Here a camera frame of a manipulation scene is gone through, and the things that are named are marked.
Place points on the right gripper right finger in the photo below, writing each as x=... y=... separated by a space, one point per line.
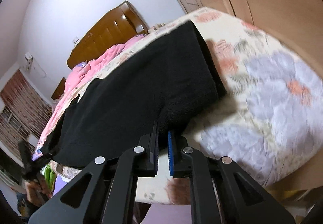
x=221 y=191

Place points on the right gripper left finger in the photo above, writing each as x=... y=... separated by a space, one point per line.
x=105 y=190

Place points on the black pants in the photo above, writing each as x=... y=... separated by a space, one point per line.
x=163 y=86

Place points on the person's left hand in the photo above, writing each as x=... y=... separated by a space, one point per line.
x=37 y=190

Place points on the green package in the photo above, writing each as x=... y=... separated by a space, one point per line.
x=50 y=177

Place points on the red patterned curtain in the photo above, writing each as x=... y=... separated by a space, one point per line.
x=29 y=113

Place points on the floral cream quilt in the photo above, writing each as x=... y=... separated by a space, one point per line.
x=163 y=188

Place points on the wooden nightstand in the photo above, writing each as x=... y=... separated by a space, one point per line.
x=58 y=92

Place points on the pink blanket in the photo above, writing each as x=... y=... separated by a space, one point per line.
x=81 y=74

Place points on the white air conditioner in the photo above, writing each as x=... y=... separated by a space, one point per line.
x=29 y=60

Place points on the wooden headboard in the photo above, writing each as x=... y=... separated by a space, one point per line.
x=117 y=26

